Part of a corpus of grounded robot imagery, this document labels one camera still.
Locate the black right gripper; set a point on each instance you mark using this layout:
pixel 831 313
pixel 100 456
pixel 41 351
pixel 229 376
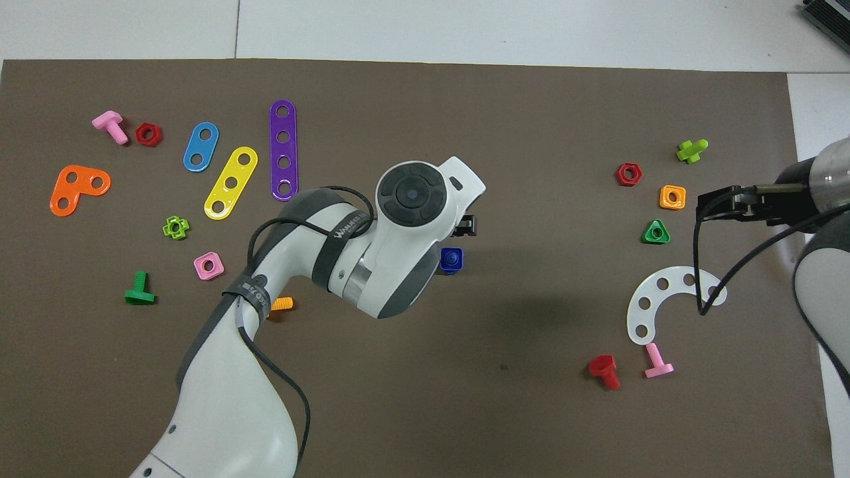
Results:
pixel 734 206

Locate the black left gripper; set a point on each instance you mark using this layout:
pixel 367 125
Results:
pixel 468 227

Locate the blue plastic screw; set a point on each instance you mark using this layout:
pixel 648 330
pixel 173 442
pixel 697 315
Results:
pixel 452 256

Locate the blue square nut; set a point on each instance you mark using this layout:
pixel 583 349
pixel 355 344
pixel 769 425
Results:
pixel 443 265

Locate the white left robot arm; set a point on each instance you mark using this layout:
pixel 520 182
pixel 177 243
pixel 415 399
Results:
pixel 226 411

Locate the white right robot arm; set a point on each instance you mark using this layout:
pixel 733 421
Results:
pixel 823 292

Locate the lime green cross screw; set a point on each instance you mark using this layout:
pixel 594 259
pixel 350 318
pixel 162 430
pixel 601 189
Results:
pixel 690 151

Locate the orange square nut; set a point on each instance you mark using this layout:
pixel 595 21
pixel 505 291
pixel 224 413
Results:
pixel 663 204

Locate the green triangle nut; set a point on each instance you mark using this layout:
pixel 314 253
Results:
pixel 647 239

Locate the red hexagon nut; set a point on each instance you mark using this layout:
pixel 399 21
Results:
pixel 620 180
pixel 157 138

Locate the pink plastic screw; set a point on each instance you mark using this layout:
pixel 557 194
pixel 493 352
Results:
pixel 657 365
pixel 108 121

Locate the red plastic screw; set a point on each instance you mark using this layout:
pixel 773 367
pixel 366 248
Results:
pixel 603 365

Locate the orange plastic screw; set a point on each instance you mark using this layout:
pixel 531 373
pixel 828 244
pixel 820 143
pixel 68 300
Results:
pixel 284 304

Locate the pink square nut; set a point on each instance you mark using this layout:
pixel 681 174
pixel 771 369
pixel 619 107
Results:
pixel 199 272

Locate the lime green flower nut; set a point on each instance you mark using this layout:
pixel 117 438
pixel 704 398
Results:
pixel 167 228

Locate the green plastic screw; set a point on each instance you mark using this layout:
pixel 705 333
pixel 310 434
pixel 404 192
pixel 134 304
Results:
pixel 139 295

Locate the white curved perforated plate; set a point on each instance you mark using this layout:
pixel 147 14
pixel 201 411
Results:
pixel 676 279

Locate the brown table mat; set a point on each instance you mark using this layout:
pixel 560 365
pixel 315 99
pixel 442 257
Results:
pixel 531 411

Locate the purple four-hole plate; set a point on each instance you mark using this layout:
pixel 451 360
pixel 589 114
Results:
pixel 283 150

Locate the grey ribbed device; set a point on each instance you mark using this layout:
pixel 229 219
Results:
pixel 830 14

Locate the yellow three-hole plate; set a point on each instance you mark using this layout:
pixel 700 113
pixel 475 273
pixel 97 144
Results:
pixel 238 171

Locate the blue two-hole plate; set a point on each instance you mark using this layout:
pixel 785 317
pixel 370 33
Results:
pixel 202 147

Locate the orange heart-shaped plate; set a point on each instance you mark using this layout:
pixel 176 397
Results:
pixel 78 192

